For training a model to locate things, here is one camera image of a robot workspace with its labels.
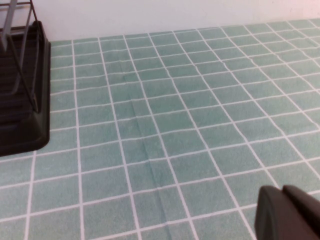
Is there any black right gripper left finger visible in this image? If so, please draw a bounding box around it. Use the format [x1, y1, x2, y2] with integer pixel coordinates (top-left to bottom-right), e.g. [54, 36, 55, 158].
[254, 185, 313, 240]

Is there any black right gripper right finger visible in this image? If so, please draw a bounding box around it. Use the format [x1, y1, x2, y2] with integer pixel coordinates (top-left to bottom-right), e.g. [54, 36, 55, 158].
[282, 184, 320, 240]

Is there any green white checked tablecloth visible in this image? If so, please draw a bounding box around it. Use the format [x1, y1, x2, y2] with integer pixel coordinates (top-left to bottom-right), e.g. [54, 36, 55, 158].
[0, 18, 320, 240]

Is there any black plastic drip tray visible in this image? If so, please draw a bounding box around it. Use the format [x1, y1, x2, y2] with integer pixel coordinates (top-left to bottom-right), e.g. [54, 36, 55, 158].
[0, 21, 52, 157]

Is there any black wire dish rack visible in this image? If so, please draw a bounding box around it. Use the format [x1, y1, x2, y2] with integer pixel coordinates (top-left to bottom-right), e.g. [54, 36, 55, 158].
[0, 0, 41, 113]

